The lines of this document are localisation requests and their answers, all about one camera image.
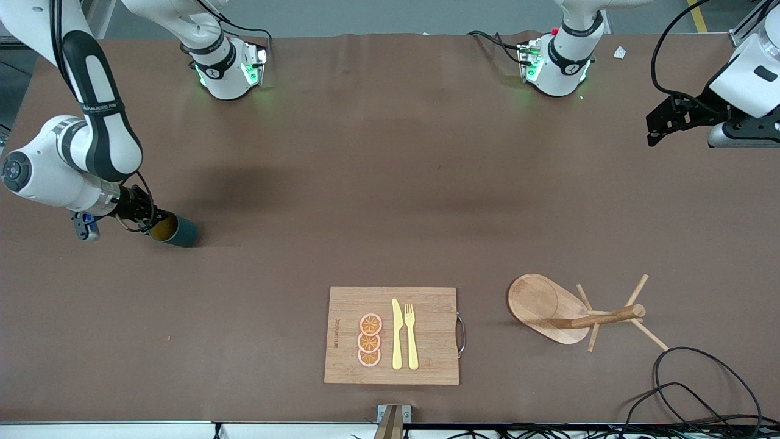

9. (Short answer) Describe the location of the teal ribbed ceramic mug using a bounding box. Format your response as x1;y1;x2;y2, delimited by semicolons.
148;211;200;248

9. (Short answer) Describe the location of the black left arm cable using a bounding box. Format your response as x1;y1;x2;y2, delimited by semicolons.
650;0;732;115

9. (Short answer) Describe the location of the aluminium frame profile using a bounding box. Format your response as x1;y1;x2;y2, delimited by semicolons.
730;0;770;47

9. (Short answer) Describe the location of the metal bracket with brown bar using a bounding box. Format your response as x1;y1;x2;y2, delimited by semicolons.
377;404;412;439

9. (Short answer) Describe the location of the yellow plastic knife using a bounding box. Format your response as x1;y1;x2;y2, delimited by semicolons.
391;298;403;371

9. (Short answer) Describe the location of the black loose cable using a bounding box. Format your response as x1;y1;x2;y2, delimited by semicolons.
653;346;764;430
620;382;741;435

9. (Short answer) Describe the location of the wooden mug tree stand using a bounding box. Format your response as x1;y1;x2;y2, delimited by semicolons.
507;273;670;353

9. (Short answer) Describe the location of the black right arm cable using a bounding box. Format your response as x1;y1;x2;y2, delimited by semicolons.
49;0;156;232

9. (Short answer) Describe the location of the yellow plastic fork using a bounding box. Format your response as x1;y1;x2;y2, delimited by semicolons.
404;304;420;371

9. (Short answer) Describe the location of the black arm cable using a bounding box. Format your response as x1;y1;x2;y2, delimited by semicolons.
650;0;732;115
49;0;156;232

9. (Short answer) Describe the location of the bamboo cutting board with handle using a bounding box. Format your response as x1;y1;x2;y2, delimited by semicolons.
324;286;467;386

